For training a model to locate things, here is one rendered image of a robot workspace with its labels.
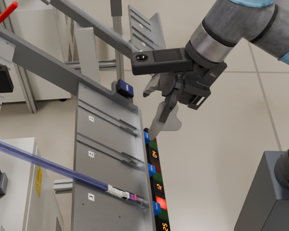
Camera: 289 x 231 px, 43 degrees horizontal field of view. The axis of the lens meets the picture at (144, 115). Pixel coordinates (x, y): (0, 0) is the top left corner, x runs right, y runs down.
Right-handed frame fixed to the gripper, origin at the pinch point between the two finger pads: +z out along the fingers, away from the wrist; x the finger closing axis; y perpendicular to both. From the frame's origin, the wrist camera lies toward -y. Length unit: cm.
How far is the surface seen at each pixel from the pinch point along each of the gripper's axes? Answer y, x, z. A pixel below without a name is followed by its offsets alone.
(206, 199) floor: 71, 29, 64
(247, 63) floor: 112, 124, 42
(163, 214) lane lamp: 15.1, -10.9, 20.0
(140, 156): 7.7, 2.3, 15.9
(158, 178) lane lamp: 15.3, -0.1, 20.0
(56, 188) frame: 1, 21, 66
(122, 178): 1.9, -6.0, 15.5
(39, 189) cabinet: -9, 9, 50
